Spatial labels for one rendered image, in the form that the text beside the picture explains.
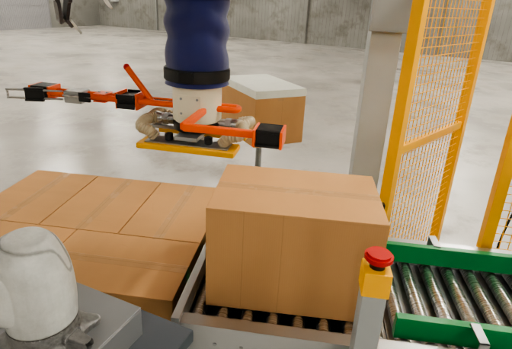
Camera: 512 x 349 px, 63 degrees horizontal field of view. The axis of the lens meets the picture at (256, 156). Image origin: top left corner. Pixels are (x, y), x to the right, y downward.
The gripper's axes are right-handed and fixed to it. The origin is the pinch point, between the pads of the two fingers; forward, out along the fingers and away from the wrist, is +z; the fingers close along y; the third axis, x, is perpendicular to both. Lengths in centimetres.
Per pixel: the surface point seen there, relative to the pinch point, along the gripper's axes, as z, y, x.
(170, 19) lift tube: -7.2, -14.5, 28.4
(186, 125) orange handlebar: -2, 5, 57
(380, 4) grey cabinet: 65, -115, 42
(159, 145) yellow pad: 16, 14, 46
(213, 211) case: 25, 16, 72
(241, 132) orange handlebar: -2, -4, 70
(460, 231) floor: 228, -111, 155
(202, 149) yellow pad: 16, 5, 57
